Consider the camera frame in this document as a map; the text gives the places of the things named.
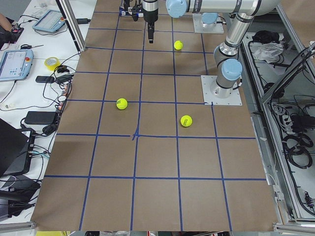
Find aluminium frame post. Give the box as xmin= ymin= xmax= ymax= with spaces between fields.
xmin=56 ymin=0 xmax=86 ymax=53

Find tennis ball centre back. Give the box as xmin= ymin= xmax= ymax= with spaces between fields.
xmin=116 ymin=98 xmax=128 ymax=110

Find tennis ball front left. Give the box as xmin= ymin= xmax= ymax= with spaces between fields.
xmin=180 ymin=115 xmax=193 ymax=127

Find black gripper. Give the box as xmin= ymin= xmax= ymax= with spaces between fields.
xmin=142 ymin=0 xmax=158 ymax=44

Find black coiled cables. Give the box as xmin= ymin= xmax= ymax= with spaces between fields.
xmin=282 ymin=136 xmax=314 ymax=170

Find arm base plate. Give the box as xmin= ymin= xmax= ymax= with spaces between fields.
xmin=192 ymin=13 xmax=224 ymax=34
xmin=201 ymin=75 xmax=242 ymax=106

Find lower teach pendant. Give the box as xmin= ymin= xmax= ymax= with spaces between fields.
xmin=0 ymin=49 xmax=34 ymax=82

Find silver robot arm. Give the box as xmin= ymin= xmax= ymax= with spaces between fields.
xmin=166 ymin=0 xmax=280 ymax=99

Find black phone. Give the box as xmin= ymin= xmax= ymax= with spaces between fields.
xmin=35 ymin=76 xmax=55 ymax=84

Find black laptop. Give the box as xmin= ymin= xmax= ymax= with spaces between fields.
xmin=0 ymin=120 xmax=35 ymax=177

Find white blue tennis ball can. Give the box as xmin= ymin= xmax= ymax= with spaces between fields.
xmin=119 ymin=6 xmax=132 ymax=17

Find upper teach pendant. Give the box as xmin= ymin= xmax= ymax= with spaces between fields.
xmin=32 ymin=9 xmax=65 ymax=33

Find yellow tape roll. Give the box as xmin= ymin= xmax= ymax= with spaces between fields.
xmin=44 ymin=57 xmax=61 ymax=71

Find black cloth bundle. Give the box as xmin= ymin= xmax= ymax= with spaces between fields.
xmin=252 ymin=30 xmax=280 ymax=44

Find teach pendant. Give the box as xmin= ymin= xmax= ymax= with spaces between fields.
xmin=32 ymin=9 xmax=65 ymax=33
xmin=0 ymin=49 xmax=34 ymax=82

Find black power adapter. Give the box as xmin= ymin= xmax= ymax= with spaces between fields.
xmin=24 ymin=111 xmax=57 ymax=125

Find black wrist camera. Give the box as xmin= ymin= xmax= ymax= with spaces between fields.
xmin=131 ymin=0 xmax=143 ymax=22

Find white crumpled cloth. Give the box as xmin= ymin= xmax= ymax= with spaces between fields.
xmin=253 ymin=42 xmax=284 ymax=63

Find tennis ball near base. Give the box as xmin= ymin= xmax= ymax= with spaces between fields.
xmin=174 ymin=40 xmax=183 ymax=51

